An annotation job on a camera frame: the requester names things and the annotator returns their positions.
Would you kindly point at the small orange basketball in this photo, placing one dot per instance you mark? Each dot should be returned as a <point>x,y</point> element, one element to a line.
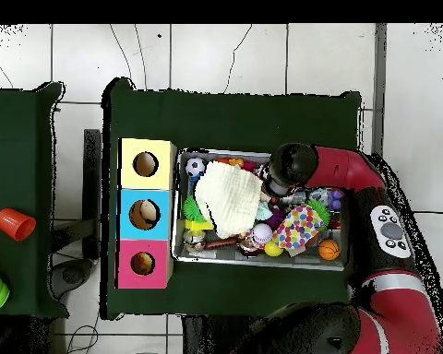
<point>328,249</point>

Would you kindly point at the polka dot cloth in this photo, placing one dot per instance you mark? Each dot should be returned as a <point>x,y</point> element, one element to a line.
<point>299,225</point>

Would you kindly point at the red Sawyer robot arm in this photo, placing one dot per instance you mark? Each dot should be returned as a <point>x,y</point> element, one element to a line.
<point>347,169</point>

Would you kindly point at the crushed metal can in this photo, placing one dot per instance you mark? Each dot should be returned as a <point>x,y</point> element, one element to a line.
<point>193,239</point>

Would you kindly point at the wooden box with three holes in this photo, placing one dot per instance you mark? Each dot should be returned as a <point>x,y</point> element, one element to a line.
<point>158,177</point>

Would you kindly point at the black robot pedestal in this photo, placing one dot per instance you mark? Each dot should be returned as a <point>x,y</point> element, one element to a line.
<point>210,335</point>

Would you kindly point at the light blue muslin cloth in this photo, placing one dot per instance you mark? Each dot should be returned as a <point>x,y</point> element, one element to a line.
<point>263,213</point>

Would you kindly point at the small soccer ball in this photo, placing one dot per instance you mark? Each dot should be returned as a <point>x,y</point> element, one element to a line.
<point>195,166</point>

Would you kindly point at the large green spiky ball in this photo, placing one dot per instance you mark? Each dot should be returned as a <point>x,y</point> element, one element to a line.
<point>192,210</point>

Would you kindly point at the cream muslin cloth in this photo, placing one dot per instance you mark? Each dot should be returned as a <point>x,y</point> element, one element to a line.
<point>229,199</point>

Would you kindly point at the white toy baseball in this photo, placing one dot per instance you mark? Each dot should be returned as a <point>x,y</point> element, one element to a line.
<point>262,233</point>

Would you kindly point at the dark green tablecloth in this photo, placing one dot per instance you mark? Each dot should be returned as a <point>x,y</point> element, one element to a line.
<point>22,258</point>
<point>225,121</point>

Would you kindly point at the orange plastic cup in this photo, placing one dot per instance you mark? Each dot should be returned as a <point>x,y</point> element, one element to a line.
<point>14,224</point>

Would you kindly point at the shallow mesh bin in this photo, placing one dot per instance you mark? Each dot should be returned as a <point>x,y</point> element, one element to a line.
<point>243,260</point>

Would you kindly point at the yellow plush duck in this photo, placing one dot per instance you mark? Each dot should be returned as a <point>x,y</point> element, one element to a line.
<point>143,262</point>

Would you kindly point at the purple toy building block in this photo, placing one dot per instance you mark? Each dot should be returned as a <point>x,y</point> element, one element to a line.
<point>335,199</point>

